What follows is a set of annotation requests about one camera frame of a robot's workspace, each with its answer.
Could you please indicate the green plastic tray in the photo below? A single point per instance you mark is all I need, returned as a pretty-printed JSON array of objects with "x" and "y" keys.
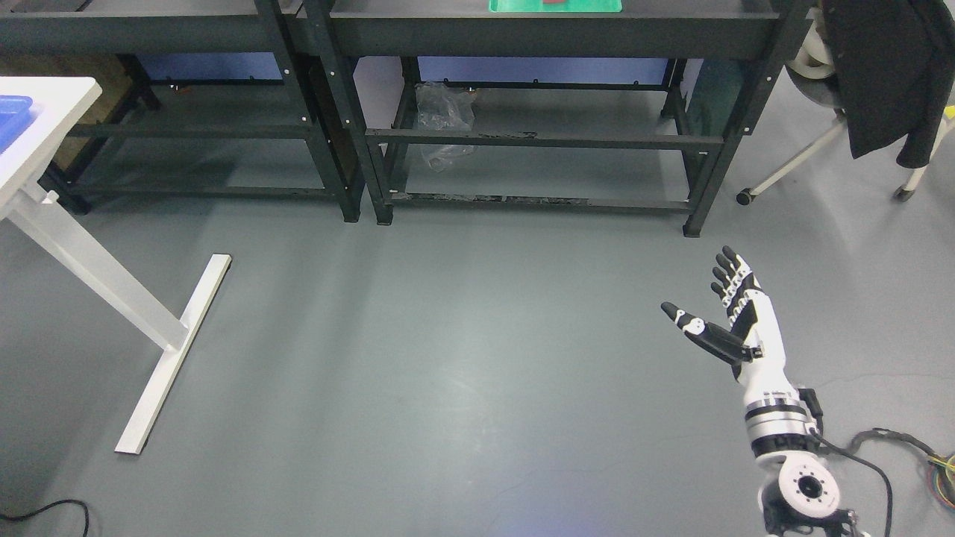
[{"x": 567, "y": 6}]

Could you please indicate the black jacket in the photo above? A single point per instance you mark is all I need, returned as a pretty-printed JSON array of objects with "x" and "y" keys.
[{"x": 894, "y": 62}]

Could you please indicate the blue plastic tray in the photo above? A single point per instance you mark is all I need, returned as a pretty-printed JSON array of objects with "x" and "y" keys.
[{"x": 15, "y": 118}]

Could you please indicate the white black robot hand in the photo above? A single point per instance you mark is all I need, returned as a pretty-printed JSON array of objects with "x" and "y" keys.
[{"x": 752, "y": 345}]

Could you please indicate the black metal shelf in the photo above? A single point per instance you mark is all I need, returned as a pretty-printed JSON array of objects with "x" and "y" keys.
[
  {"x": 686, "y": 78},
  {"x": 110, "y": 40}
]

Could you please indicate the clear plastic bag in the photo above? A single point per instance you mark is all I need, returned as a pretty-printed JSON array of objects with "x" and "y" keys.
[{"x": 443, "y": 108}]

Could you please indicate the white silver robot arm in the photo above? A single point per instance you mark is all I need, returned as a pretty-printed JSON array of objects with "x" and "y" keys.
[{"x": 799, "y": 493}]

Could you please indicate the white table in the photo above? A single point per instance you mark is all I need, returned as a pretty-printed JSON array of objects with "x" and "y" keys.
[{"x": 57, "y": 103}]

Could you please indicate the black metal shelf left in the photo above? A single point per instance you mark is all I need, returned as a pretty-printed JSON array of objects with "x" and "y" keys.
[{"x": 110, "y": 40}]

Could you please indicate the black metal shelf right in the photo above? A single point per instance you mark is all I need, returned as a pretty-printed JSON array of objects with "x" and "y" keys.
[{"x": 686, "y": 78}]

